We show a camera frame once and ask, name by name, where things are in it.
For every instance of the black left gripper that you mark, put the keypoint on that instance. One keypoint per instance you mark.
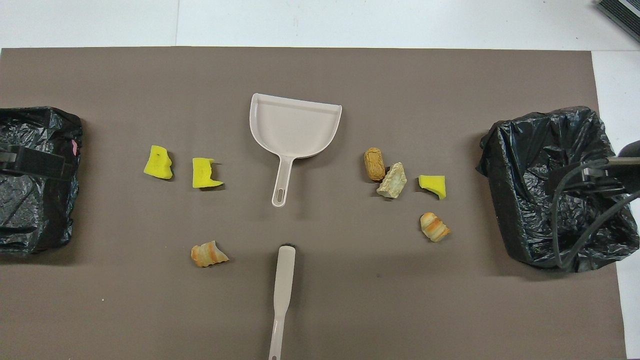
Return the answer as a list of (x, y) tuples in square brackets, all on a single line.
[(30, 161)]

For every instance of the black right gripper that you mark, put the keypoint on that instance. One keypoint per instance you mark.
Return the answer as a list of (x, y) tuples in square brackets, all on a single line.
[(620, 175)]

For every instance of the notched yellow sponge chunk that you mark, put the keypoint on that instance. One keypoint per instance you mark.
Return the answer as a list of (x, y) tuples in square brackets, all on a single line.
[(202, 175)]

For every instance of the small yellow sponge chunk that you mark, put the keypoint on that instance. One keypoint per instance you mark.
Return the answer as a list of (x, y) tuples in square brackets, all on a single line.
[(434, 184)]

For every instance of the striped toy croissant piece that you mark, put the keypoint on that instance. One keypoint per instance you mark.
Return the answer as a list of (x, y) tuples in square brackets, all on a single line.
[(207, 255), (434, 227)]

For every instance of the pale beige rock-like chunk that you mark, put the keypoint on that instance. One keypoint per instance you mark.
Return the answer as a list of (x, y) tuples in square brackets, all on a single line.
[(392, 182)]

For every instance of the brown peanut-shaped toy bread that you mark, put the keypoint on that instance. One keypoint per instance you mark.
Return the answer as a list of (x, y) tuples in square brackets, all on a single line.
[(374, 164)]

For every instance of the beige plastic dustpan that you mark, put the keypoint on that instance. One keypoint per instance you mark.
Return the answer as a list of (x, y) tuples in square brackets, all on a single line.
[(295, 127)]

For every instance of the beige brush with black bristles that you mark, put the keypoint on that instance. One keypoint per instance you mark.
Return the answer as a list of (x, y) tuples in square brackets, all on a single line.
[(284, 280)]

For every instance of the black-bagged bin with pink spot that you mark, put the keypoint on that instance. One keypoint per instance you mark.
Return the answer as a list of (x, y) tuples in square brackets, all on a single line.
[(35, 210)]

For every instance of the dark grey ribbed object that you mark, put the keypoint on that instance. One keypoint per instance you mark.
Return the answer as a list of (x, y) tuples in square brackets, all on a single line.
[(622, 12)]

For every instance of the brown table mat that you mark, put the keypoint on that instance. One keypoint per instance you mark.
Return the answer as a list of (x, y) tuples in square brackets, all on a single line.
[(320, 75)]

